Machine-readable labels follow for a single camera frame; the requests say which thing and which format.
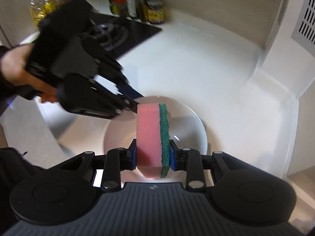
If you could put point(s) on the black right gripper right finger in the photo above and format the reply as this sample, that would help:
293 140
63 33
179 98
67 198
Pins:
188 160

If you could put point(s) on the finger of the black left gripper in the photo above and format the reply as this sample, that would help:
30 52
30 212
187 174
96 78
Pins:
123 102
124 89

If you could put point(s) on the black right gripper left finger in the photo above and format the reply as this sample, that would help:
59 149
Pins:
118 160

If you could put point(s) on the pink green sponge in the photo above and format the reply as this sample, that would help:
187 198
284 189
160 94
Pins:
152 140

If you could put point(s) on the person left hand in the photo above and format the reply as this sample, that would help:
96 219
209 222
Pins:
13 65

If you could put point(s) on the black gas stove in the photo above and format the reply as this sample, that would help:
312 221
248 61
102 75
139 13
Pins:
115 35

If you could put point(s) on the red cap jar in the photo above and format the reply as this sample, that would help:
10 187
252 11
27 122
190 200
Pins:
118 7

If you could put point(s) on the yellow label sauce jar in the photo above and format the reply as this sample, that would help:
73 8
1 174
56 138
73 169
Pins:
155 11

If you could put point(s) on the grey wall vent grille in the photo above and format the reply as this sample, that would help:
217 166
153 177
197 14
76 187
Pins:
304 31

